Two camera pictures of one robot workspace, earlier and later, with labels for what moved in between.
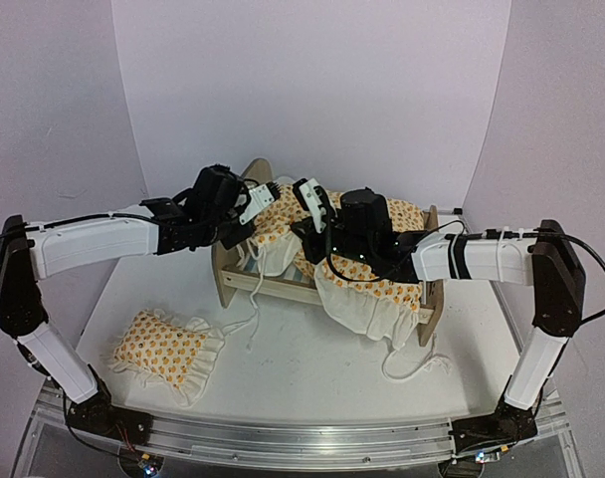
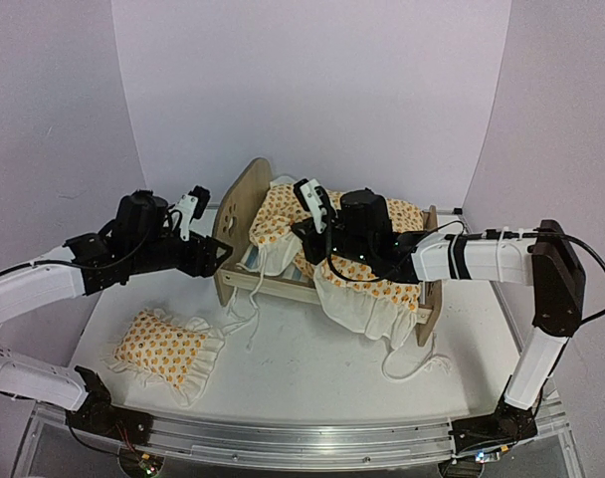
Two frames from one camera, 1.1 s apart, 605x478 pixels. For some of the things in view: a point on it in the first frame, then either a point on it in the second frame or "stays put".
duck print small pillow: (166, 352) stays put
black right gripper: (304, 229) stays put
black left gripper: (240, 238) → (205, 267)
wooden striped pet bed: (229, 261) stays put
